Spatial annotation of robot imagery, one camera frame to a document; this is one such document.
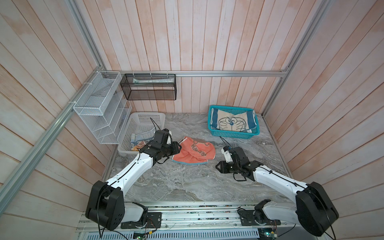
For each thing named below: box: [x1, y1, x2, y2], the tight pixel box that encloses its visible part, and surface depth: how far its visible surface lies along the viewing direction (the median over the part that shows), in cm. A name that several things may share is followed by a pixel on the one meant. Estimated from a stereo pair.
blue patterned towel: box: [210, 108, 257, 133], surface depth 110 cm
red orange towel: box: [172, 136, 216, 165], surface depth 97 cm
